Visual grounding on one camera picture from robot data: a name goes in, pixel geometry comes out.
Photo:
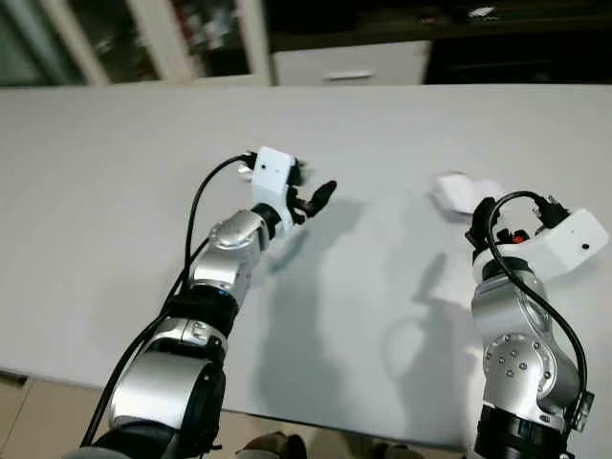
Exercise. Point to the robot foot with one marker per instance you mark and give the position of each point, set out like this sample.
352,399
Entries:
277,447
392,451

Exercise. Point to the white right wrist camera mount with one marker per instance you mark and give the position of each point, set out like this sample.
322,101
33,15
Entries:
569,244

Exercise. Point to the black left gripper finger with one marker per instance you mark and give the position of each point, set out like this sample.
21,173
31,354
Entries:
323,195

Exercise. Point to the white drawer unit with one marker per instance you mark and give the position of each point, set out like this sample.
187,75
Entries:
392,59

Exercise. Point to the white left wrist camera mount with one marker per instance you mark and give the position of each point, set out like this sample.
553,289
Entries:
273,177

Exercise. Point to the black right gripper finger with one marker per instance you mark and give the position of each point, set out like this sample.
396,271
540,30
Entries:
478,225

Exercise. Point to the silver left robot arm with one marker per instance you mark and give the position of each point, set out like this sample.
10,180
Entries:
158,382

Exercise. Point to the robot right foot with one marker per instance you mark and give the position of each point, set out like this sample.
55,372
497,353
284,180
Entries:
392,451

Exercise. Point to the dark cabinet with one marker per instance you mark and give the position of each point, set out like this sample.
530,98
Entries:
516,57

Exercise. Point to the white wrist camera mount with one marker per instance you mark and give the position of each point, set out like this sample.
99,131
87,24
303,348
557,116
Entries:
273,177
569,244

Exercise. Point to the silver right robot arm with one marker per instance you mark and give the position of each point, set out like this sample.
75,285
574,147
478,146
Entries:
516,354

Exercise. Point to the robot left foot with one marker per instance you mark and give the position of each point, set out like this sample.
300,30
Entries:
277,447

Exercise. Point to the white glass door cabinet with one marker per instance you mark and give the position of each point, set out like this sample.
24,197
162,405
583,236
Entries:
163,38

